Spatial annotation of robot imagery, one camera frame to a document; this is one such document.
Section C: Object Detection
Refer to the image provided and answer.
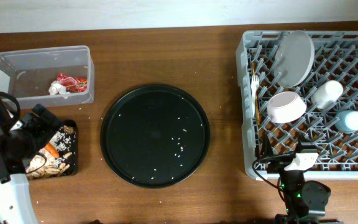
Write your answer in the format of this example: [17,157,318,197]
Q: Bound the white plastic fork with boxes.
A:
[251,73,259,117]

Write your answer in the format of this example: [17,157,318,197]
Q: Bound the brown food lump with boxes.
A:
[63,125,75,135]

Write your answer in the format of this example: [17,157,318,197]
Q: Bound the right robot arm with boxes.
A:
[252,135,331,223]

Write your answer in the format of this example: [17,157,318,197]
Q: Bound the orange carrot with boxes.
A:
[44,143,60,159]

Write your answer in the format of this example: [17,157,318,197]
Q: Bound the grey dishwasher rack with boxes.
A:
[236,30,358,180]

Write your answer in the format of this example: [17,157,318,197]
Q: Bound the light blue cup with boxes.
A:
[335,110,358,134]

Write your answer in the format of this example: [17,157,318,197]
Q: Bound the clear plastic bin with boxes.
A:
[0,45,95,109]

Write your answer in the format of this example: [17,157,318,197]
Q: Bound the red snack wrapper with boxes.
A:
[57,73,88,93]

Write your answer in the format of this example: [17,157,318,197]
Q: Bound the wooden chopstick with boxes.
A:
[251,62,260,122]

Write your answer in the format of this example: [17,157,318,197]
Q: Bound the round black serving tray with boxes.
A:
[100,84,211,189]

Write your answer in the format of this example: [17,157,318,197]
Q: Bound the white cup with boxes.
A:
[311,80,344,109]

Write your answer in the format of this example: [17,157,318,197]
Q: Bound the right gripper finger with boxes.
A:
[259,134,274,157]
[295,134,316,153]

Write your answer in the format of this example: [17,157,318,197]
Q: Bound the rice and food scraps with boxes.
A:
[25,126,74,180]

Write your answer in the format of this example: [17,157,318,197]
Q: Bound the black rectangular tray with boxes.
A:
[23,119,79,181]

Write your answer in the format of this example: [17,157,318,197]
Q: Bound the white tissue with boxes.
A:
[48,81,69,95]

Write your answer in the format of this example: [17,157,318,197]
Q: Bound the grey plate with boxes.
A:
[273,30,314,88]

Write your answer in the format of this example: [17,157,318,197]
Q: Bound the pink bowl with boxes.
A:
[267,91,306,124]

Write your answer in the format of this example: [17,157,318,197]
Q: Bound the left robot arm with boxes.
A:
[0,92,63,223]

